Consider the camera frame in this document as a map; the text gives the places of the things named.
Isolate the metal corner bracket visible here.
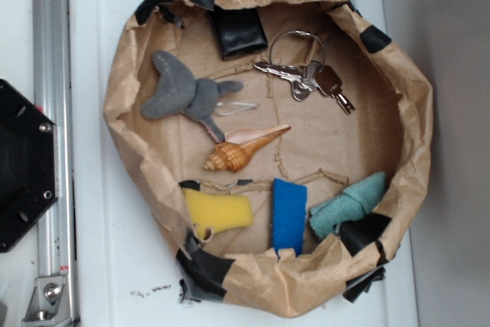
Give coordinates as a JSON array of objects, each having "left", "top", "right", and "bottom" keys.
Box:
[{"left": 21, "top": 275, "right": 72, "bottom": 326}]

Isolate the short square-head key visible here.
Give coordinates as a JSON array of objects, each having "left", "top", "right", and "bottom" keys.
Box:
[{"left": 315, "top": 66, "right": 355, "bottom": 115}]

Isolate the gray plush animal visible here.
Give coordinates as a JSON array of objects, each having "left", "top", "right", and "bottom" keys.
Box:
[{"left": 141, "top": 51, "right": 243, "bottom": 143}]

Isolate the white plastic tray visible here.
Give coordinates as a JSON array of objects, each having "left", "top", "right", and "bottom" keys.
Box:
[{"left": 70, "top": 0, "right": 418, "bottom": 326}]

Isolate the wire key ring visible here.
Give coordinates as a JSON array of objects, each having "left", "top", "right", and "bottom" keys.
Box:
[{"left": 269, "top": 29, "right": 327, "bottom": 68}]

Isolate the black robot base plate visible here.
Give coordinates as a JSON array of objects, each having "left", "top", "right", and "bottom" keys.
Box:
[{"left": 0, "top": 80, "right": 57, "bottom": 253}]

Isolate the black leather pouch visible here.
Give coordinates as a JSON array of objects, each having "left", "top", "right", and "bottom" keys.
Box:
[{"left": 210, "top": 6, "right": 268, "bottom": 59}]

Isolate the yellow sponge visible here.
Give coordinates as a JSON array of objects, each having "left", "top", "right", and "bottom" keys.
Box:
[{"left": 183, "top": 188, "right": 253, "bottom": 240}]

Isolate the teal folded cloth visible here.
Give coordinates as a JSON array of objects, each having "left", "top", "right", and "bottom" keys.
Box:
[{"left": 309, "top": 172, "right": 386, "bottom": 240}]

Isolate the brown paper bag bin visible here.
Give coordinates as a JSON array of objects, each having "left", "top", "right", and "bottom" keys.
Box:
[{"left": 103, "top": 0, "right": 433, "bottom": 318}]

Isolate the long silver key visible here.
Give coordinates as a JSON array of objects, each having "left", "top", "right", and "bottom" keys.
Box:
[{"left": 254, "top": 61, "right": 317, "bottom": 102}]

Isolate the brown spiral seashell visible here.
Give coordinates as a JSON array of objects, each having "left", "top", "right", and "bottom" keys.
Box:
[{"left": 204, "top": 125, "right": 291, "bottom": 172}]

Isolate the blue sponge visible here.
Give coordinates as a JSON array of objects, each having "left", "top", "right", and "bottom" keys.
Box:
[{"left": 272, "top": 178, "right": 307, "bottom": 257}]

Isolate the aluminum rail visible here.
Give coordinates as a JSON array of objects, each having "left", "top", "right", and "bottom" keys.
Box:
[{"left": 33, "top": 0, "right": 80, "bottom": 326}]

